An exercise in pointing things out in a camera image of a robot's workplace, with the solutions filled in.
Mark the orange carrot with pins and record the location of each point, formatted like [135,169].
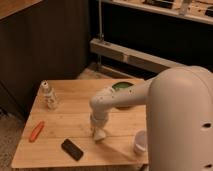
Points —
[36,131]

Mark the dark wooden cabinet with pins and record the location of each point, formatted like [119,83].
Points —
[47,41]

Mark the black rectangular block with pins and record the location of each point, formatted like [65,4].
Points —
[73,150]

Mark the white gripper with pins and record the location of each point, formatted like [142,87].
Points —
[97,123]

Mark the white plastic cup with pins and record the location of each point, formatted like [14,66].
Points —
[140,142]

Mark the green bowl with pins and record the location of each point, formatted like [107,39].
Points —
[119,86]

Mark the metal shelf rack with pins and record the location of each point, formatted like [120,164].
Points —
[153,34]

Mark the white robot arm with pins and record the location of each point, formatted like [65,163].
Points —
[179,117]

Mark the clear plastic bottle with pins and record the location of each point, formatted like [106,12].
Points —
[49,95]

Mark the white sponge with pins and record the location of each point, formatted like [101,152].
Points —
[99,135]

